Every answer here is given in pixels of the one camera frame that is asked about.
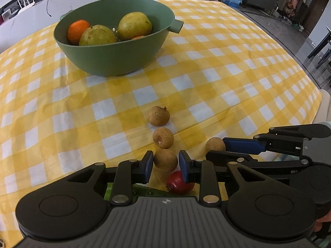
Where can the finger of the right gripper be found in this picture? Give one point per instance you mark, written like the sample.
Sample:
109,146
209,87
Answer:
245,161
245,145

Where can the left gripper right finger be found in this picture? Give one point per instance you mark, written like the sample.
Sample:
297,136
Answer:
200,172

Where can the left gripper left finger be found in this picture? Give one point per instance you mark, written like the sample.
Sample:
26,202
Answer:
128,173

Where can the brown longan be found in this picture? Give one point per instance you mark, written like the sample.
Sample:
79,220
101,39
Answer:
215,144
163,138
158,116
165,160

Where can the green cucumber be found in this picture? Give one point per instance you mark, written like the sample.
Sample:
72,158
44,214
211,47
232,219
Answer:
139,191

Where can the red cherry tomato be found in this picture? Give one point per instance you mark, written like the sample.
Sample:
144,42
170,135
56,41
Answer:
176,185

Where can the brown longan top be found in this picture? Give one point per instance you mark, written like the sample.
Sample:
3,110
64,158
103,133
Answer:
158,116

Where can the green pear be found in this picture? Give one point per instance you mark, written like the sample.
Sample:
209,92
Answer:
134,24
97,35

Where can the orange tangerine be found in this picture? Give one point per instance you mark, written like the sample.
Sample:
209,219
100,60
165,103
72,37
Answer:
76,30
138,37

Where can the person right hand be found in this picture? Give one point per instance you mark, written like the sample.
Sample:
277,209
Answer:
319,223

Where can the yellow checkered tablecloth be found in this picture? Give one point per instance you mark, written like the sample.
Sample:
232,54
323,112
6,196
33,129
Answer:
221,76

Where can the green colander bowl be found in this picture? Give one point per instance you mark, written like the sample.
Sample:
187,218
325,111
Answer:
121,57

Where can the white wifi router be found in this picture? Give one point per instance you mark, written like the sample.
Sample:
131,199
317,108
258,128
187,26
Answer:
25,5

